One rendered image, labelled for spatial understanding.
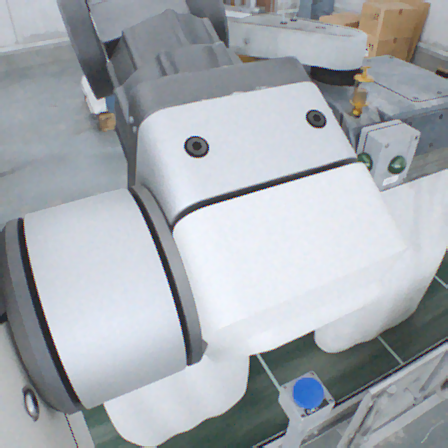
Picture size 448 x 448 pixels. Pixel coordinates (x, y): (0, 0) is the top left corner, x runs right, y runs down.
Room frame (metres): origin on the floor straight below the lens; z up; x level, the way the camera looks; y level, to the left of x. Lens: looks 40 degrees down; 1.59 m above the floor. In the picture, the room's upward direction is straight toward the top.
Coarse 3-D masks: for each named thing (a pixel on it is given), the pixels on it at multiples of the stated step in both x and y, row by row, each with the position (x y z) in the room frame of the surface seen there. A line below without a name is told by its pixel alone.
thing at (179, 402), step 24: (240, 360) 0.55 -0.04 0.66; (168, 384) 0.45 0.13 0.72; (192, 384) 0.48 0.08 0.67; (216, 384) 0.50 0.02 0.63; (240, 384) 0.55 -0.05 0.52; (120, 408) 0.40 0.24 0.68; (144, 408) 0.42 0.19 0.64; (168, 408) 0.44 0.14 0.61; (192, 408) 0.47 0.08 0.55; (216, 408) 0.50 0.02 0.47; (120, 432) 0.42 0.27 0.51; (144, 432) 0.41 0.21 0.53; (168, 432) 0.44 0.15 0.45
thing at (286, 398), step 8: (304, 376) 0.40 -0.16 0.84; (312, 376) 0.40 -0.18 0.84; (288, 384) 0.39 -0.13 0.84; (280, 392) 0.38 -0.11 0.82; (288, 392) 0.37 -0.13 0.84; (328, 392) 0.37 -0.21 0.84; (280, 400) 0.37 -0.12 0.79; (288, 400) 0.35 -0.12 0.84; (328, 400) 0.35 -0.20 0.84; (288, 408) 0.35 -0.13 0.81; (296, 408) 0.34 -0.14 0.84; (304, 408) 0.33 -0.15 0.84; (328, 408) 0.34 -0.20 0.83; (288, 416) 0.34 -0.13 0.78; (296, 416) 0.32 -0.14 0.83; (304, 416) 0.32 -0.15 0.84; (312, 416) 0.32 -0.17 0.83; (320, 416) 0.33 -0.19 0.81; (296, 424) 0.32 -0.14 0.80; (304, 424) 0.32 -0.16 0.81; (312, 424) 0.33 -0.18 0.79
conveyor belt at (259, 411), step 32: (416, 320) 0.86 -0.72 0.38; (288, 352) 0.74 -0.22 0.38; (320, 352) 0.74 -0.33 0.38; (352, 352) 0.74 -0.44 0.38; (384, 352) 0.73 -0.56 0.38; (416, 352) 0.73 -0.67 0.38; (256, 384) 0.62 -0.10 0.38; (352, 384) 0.62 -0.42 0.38; (96, 416) 0.51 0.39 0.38; (224, 416) 0.52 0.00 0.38; (256, 416) 0.52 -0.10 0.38
